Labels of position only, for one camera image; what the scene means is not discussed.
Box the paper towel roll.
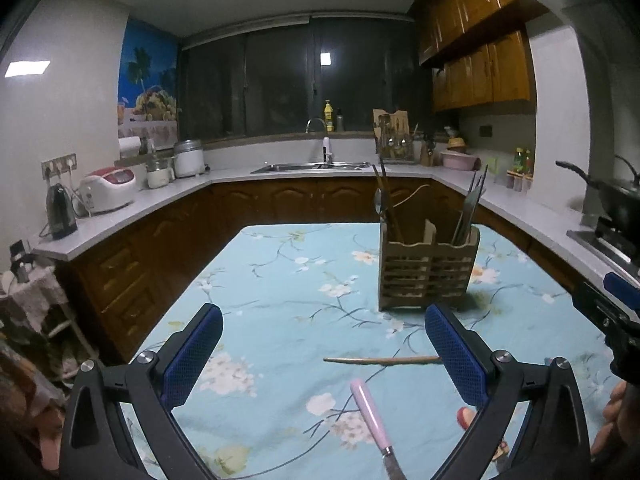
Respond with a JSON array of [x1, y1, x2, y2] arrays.
[[118, 136, 141, 159]]

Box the wooden utensil holder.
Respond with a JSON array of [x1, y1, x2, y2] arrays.
[[378, 221, 480, 311]]

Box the steel sink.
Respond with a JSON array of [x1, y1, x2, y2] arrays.
[[252, 162, 372, 174]]

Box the dark kitchen window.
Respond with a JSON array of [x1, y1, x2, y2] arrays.
[[178, 16, 431, 142]]

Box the white red rice cooker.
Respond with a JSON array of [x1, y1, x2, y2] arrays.
[[79, 167, 138, 214]]

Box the wooden chopstick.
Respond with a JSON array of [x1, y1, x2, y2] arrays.
[[323, 356, 442, 366]]

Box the black frying pan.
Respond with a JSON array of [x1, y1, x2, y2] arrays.
[[555, 155, 639, 232]]

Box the pink handled knife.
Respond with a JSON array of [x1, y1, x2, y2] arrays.
[[349, 378, 407, 480]]

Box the countertop utensil rack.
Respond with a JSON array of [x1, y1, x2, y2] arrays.
[[372, 108, 414, 162]]

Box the black steel electric kettle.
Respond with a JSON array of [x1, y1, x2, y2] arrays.
[[46, 183, 77, 240]]

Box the steel fork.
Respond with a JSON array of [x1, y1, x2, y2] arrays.
[[451, 167, 488, 246]]

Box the wall power outlet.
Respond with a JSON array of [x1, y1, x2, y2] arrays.
[[40, 153, 77, 180]]

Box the wooden lower cabinets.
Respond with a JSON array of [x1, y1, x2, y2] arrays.
[[34, 176, 591, 361]]

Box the person's right hand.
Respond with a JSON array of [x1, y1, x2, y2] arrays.
[[591, 380, 639, 456]]

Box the yellow detergent bottle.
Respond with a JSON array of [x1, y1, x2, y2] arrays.
[[323, 99, 334, 132]]

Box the white pot with lid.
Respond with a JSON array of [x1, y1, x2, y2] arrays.
[[172, 140, 205, 178]]

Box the steel spoon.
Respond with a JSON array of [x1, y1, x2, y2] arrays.
[[374, 188, 386, 222]]

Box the knife block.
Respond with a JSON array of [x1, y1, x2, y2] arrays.
[[420, 134, 436, 167]]

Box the wooden upper cabinets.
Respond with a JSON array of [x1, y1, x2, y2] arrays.
[[409, 0, 546, 113]]

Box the kitchen faucet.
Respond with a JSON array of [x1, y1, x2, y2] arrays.
[[305, 117, 334, 167]]

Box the gas stove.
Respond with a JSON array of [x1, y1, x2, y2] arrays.
[[566, 217, 639, 282]]

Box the spice jars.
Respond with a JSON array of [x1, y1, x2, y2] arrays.
[[506, 148, 534, 193]]

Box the tropical fruit poster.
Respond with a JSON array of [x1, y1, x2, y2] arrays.
[[117, 18, 179, 151]]

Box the pink basin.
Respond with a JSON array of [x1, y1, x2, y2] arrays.
[[440, 151, 480, 171]]

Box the wooden cabinets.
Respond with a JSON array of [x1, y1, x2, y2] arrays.
[[34, 176, 591, 361], [409, 0, 546, 113]]

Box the small white jar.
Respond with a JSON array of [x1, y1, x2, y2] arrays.
[[145, 158, 175, 190]]

